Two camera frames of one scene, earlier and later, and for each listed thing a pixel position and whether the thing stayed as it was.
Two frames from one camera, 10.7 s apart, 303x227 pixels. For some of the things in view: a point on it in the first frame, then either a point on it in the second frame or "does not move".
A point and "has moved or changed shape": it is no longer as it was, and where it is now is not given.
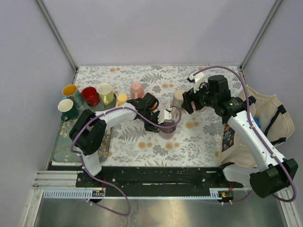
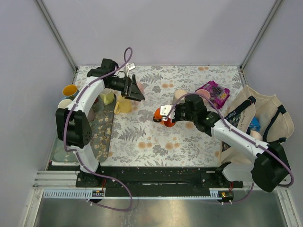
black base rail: x=155 y=178 does not move
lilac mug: x=167 y=133 has moved or changed shape
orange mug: x=155 y=108 has moved or changed shape
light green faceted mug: x=106 y=93 does not move
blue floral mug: x=71 y=91 does not move
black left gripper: x=153 y=127 → x=131 y=91
